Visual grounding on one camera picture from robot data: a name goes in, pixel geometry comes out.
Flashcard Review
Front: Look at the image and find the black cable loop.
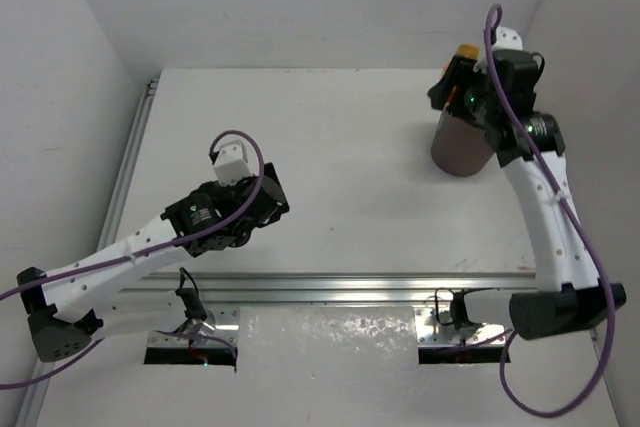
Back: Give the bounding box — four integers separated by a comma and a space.
433, 287, 464, 328
174, 266, 207, 323

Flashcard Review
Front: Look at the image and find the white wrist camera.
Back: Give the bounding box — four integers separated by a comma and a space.
474, 26, 523, 73
212, 140, 251, 186

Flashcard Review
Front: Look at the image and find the orange juice bottle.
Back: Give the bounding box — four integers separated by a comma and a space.
443, 44, 480, 108

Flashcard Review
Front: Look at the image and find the black cable loop right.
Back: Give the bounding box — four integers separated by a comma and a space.
433, 287, 464, 328

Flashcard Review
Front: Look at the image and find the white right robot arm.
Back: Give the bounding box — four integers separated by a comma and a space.
428, 45, 627, 340

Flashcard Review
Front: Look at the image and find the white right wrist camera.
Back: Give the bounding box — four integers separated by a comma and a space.
474, 26, 523, 73

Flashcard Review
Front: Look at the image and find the black cable loop left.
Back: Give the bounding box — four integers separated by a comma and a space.
174, 266, 207, 323

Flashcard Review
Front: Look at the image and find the brown cylindrical bin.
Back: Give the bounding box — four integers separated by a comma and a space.
430, 110, 494, 178

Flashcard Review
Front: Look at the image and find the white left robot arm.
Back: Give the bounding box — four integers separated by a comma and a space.
16, 163, 289, 363

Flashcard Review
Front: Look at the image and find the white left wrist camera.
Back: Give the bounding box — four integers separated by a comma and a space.
212, 140, 251, 186

